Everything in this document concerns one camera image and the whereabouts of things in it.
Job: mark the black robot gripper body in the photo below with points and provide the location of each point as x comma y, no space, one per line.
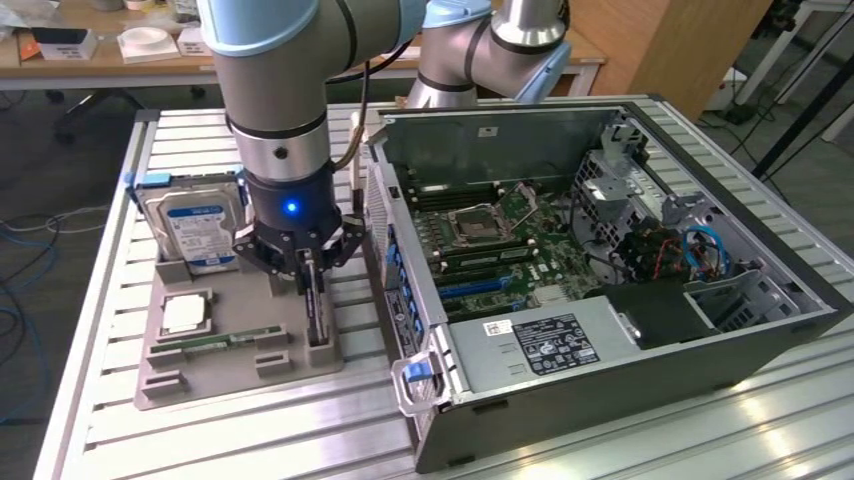
294,200

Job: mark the graphics card with black fan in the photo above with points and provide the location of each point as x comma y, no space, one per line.
317,312

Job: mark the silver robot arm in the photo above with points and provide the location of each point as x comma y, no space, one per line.
281,100

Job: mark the hard disk in blue caddy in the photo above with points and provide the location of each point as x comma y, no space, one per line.
194,230

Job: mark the grey parts rack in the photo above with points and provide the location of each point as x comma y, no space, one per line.
234,320

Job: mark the RAM stick with white label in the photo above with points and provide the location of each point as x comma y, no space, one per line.
430,188

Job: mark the silver CPU chip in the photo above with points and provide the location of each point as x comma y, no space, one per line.
185,315

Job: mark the CPU socket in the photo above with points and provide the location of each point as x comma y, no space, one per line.
477,225

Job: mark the black RAM stick in slot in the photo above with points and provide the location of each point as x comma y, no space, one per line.
481,256

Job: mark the green RAM stick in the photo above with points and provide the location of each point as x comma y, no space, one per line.
210,341

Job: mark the blue expansion slot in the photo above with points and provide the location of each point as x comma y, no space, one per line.
474,289

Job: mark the metal socket cover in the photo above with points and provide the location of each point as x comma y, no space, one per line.
521,205

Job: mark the green motherboard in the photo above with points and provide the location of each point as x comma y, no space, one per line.
548,250

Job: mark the grey power supply unit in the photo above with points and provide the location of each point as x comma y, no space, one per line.
481,360

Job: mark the plain white box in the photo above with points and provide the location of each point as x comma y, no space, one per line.
190,45

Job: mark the black chair base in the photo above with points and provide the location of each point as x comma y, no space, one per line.
87,105

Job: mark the white round container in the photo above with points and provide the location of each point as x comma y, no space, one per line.
150,45

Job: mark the perforated metal drive cage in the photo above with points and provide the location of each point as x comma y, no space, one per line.
601,195

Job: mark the wooden desk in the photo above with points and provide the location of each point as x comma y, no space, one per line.
100,70

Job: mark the white box with black top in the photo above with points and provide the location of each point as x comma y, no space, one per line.
63,50

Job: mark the open black PC case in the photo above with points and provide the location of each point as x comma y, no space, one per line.
601,390

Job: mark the orange booklet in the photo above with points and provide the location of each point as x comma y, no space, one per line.
28,50

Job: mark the clear plastic bag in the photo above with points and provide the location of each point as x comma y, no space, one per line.
27,12

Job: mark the grey metal disk bay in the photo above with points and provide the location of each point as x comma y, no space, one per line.
734,300

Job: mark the wooden cabinet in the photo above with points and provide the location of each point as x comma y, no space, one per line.
668,60

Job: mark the black slanted stand pole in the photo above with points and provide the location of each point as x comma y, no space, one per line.
804,100

